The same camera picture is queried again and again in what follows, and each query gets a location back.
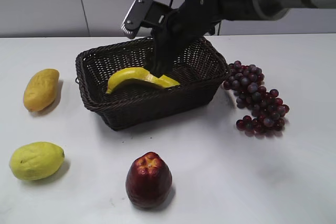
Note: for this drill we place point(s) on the purple grape bunch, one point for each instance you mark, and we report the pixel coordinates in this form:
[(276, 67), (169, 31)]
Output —
[(267, 109)]

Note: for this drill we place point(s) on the yellow banana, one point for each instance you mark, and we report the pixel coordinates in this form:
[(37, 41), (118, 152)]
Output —
[(138, 74)]

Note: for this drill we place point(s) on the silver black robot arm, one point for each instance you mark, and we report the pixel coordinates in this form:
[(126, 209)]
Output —
[(252, 10)]

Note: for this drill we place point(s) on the dark woven wicker basket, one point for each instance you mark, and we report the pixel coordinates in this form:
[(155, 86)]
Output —
[(200, 69)]

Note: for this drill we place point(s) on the green-yellow lemon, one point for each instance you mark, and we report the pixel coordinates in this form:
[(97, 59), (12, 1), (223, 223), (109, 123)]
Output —
[(36, 161)]

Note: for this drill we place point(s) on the dark red apple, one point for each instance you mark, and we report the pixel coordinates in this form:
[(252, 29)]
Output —
[(148, 181)]

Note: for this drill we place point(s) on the yellow mango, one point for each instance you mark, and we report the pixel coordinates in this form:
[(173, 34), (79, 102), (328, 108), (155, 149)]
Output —
[(41, 90)]

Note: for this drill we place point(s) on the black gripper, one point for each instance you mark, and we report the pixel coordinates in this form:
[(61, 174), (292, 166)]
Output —
[(173, 29)]

